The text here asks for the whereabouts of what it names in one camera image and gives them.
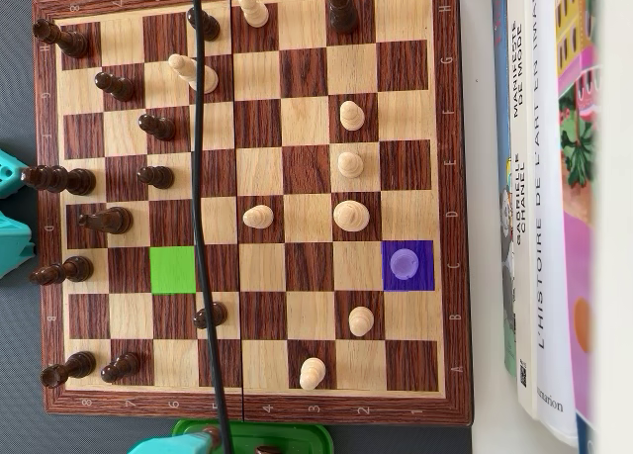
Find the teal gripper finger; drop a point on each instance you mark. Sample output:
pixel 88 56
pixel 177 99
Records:
pixel 168 446

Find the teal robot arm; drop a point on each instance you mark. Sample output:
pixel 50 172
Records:
pixel 15 241

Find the dark wooden lying chess piece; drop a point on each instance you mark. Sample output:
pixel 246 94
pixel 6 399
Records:
pixel 267 450

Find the dark wooden rook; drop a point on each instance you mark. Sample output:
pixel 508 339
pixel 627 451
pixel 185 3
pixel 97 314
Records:
pixel 74 42
pixel 74 366

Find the green plastic tray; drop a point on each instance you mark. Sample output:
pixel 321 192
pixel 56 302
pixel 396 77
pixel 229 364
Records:
pixel 297 436

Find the light wooden pawn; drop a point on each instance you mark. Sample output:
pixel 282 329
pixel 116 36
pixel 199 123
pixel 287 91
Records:
pixel 351 118
pixel 258 216
pixel 350 164
pixel 361 321
pixel 311 373

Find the dark wooden bishop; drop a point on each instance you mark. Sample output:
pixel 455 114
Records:
pixel 74 269

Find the dark wooden knight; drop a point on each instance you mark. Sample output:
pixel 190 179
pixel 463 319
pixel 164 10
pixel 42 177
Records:
pixel 114 220

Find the dark wooden king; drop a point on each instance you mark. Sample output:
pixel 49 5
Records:
pixel 74 181

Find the wooden folding chessboard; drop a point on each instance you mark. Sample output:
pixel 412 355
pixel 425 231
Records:
pixel 306 167

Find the light wooden queen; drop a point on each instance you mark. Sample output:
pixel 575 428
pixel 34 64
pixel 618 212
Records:
pixel 183 68

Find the white Gabrielle Chanel book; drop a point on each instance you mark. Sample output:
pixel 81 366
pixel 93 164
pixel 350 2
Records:
pixel 525 276

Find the dark blue book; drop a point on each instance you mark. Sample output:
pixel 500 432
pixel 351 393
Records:
pixel 586 436

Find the white art history book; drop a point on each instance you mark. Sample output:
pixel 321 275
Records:
pixel 551 276

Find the dark grey mat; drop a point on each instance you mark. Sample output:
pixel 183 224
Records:
pixel 15 53

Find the pink colourful illustrated book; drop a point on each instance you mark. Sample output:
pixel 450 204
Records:
pixel 578 276

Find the light wooden bishop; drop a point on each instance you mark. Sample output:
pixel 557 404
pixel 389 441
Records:
pixel 254 10

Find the blue spine illustrated book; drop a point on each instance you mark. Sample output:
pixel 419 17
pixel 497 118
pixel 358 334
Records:
pixel 500 78

